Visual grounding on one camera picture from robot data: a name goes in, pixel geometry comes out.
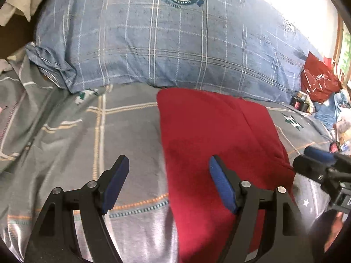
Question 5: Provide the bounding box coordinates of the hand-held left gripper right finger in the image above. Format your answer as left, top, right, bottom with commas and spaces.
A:
209, 155, 309, 263

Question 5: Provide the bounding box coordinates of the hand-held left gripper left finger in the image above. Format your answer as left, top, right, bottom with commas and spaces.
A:
29, 155, 130, 263

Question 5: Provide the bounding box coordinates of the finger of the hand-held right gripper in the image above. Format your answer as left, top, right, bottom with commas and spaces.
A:
292, 155, 333, 182
304, 146, 336, 165

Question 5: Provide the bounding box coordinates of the red knitted garment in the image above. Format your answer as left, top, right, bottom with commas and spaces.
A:
156, 88, 297, 263

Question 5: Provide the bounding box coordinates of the person's right forearm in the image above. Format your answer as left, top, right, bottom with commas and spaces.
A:
311, 210, 347, 261

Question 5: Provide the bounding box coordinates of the blue denim cloth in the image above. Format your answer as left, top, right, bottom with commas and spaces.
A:
314, 92, 343, 129

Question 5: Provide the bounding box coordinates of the dark jar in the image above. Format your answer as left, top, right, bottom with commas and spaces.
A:
291, 90, 309, 113

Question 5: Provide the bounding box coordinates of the grey plaid bed sheet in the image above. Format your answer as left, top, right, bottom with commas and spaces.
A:
0, 55, 340, 263

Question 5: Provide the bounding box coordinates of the red plastic bag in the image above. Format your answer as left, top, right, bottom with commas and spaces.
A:
300, 52, 343, 103

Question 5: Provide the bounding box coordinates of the blue plaid pillow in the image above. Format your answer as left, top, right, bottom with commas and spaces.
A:
25, 0, 322, 103

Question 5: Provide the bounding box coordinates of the wooden window frame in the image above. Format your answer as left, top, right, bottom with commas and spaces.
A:
333, 14, 351, 88

